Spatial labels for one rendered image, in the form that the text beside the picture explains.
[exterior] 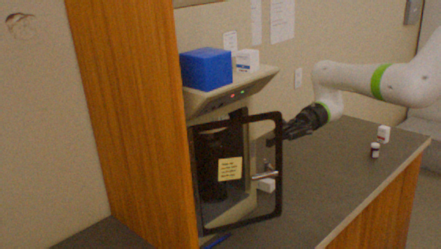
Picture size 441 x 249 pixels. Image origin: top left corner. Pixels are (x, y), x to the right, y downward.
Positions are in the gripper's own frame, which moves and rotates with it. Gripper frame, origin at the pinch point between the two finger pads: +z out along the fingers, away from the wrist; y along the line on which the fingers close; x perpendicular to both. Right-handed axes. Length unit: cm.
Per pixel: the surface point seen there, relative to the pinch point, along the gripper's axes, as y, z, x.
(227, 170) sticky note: -4.9, 17.0, 5.8
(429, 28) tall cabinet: -45, -283, 12
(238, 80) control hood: -1.4, 14.2, -23.1
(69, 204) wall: -55, 49, 23
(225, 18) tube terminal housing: -11.6, 7.5, -38.3
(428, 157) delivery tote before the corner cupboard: -16, -241, 115
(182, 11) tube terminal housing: -11.5, 23.3, -42.3
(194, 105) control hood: -4.4, 28.1, -19.2
